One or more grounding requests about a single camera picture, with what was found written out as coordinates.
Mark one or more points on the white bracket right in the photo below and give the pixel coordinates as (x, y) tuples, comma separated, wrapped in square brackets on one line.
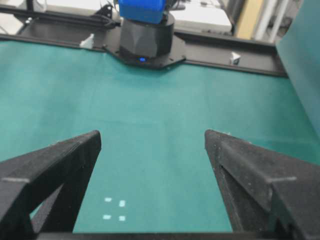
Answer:
[(234, 58)]

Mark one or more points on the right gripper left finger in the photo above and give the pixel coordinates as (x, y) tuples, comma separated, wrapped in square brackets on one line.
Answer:
[(41, 192)]

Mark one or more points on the black table frame rail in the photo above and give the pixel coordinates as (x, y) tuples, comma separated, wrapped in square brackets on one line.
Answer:
[(68, 30)]

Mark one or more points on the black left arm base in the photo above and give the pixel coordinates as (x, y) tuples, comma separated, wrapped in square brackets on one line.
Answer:
[(146, 45)]

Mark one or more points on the green backdrop curtain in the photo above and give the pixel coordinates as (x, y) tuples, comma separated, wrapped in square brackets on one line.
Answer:
[(299, 52)]

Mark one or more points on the white bracket left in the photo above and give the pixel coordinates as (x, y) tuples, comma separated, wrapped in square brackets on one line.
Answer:
[(88, 43)]

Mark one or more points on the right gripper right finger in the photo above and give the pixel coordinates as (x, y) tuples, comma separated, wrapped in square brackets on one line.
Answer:
[(265, 190)]

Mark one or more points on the white bracket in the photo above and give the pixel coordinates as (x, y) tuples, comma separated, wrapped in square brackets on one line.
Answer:
[(88, 43), (234, 58)]

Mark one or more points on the white background table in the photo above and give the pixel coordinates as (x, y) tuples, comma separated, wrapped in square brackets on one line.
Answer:
[(191, 15)]

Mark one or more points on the green table cloth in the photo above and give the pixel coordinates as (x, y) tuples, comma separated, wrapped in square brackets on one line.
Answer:
[(153, 173)]

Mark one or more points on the blue block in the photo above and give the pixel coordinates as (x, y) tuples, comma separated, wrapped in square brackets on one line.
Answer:
[(146, 11)]

